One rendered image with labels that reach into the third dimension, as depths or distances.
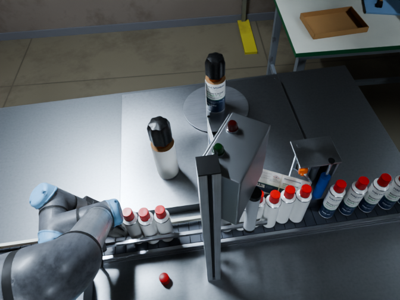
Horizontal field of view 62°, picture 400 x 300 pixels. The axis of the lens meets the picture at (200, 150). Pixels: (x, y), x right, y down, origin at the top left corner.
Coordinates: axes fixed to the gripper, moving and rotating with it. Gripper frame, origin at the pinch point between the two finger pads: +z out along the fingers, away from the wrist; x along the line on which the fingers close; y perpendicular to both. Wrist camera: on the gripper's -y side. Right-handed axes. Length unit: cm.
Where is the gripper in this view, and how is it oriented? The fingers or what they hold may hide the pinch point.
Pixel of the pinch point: (125, 236)
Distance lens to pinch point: 122.6
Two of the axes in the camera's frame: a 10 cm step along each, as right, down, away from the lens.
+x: -8.4, 4.2, 3.6
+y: -1.3, -7.9, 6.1
